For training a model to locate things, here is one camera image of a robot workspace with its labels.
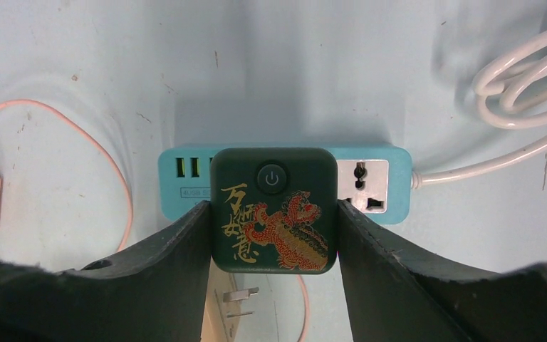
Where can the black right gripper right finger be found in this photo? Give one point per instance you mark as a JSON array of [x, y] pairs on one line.
[[396, 290]]

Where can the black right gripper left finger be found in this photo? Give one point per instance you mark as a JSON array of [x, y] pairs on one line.
[[154, 290]]

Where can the dark green dragon adapter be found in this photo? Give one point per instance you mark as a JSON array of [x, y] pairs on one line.
[[274, 210]]

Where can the teal blue power strip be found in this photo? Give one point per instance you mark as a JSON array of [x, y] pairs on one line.
[[376, 179]]

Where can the beige cube socket adapter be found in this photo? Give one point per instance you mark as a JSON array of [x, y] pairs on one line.
[[222, 309]]

